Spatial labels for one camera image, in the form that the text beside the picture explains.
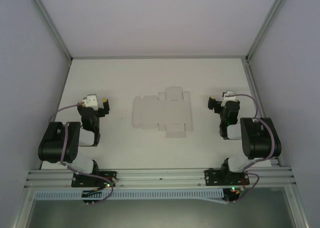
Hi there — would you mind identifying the aluminium mounting rail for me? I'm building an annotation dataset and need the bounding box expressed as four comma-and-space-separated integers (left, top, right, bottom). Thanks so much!
24, 164, 296, 189

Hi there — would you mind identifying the grey metal panel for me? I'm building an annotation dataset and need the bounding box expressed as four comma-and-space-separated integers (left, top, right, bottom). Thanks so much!
24, 186, 302, 228

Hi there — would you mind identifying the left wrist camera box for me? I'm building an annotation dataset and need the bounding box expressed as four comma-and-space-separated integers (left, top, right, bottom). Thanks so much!
82, 93, 99, 108

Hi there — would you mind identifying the white slotted cable duct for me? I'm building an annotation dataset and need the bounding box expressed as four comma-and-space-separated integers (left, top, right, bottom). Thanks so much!
33, 189, 230, 205

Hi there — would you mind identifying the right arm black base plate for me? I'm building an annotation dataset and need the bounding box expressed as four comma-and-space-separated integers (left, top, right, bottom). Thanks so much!
204, 168, 251, 187

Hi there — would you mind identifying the white paper box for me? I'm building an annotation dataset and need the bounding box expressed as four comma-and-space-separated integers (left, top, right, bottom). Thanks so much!
131, 86, 195, 139

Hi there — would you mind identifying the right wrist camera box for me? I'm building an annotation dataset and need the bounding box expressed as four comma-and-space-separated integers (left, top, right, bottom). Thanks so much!
221, 90, 237, 106

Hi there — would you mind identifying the aluminium frame post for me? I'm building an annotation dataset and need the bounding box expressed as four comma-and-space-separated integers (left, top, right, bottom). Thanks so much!
245, 0, 293, 62
25, 0, 74, 63

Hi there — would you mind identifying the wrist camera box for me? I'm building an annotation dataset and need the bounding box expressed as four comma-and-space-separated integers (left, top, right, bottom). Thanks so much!
221, 90, 237, 106
82, 93, 99, 108

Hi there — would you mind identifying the aluminium side rail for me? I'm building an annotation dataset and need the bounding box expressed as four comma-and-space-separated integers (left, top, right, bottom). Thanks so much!
240, 57, 280, 168

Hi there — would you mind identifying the aluminium frame crossbar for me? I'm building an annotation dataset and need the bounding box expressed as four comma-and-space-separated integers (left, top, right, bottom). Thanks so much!
70, 54, 248, 61

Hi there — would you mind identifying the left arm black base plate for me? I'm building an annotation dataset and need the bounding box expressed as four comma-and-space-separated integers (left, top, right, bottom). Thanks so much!
71, 170, 118, 188

